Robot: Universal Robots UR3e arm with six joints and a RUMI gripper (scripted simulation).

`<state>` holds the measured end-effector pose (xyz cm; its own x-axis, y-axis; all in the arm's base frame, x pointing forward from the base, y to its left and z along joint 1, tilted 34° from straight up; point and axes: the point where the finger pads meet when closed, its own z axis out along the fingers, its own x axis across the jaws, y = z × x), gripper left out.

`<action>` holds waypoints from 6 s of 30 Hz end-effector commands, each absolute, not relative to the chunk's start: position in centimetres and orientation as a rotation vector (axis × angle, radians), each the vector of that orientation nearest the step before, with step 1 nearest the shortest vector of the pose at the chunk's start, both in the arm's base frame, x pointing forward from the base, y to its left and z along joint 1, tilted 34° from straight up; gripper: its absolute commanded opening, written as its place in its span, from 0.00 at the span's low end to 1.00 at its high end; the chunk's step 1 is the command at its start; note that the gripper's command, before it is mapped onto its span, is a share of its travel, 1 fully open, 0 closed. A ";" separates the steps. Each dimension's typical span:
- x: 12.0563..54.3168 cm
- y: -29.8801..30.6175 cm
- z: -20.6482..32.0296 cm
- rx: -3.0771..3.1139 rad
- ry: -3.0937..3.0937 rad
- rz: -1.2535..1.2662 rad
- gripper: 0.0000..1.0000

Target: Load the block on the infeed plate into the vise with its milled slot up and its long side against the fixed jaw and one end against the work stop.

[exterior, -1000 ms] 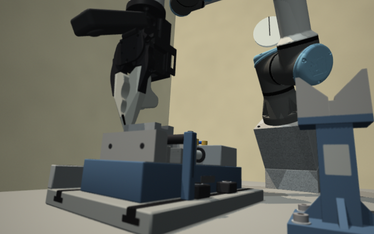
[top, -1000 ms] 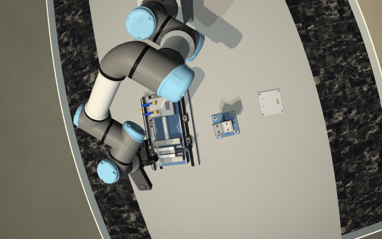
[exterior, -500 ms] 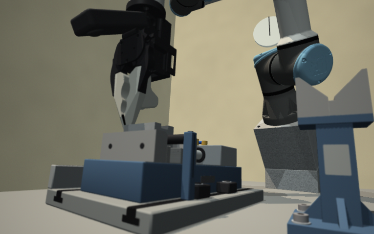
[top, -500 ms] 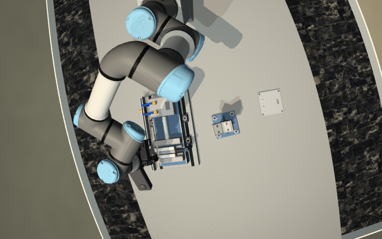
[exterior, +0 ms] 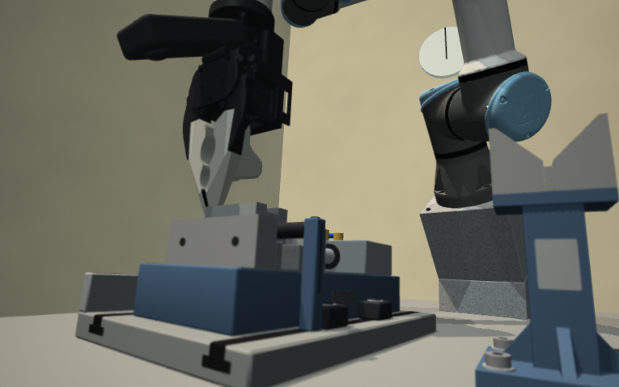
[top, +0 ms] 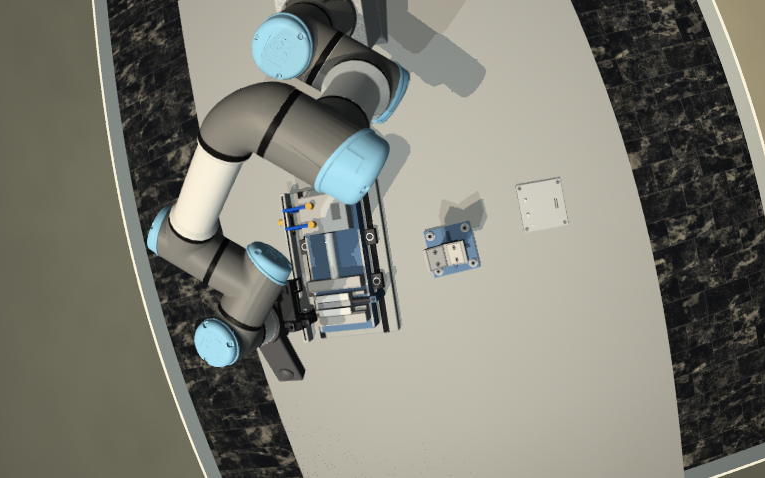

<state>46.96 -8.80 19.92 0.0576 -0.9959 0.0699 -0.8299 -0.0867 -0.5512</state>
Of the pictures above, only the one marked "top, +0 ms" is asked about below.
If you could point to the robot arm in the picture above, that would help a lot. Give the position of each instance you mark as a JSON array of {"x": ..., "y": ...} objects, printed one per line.
[{"x": 324, "y": 145}]

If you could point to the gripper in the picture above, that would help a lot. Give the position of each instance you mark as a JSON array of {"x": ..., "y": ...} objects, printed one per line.
[{"x": 287, "y": 306}]

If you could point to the grey flat bar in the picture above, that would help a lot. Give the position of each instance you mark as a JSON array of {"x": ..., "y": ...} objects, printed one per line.
[{"x": 357, "y": 307}]

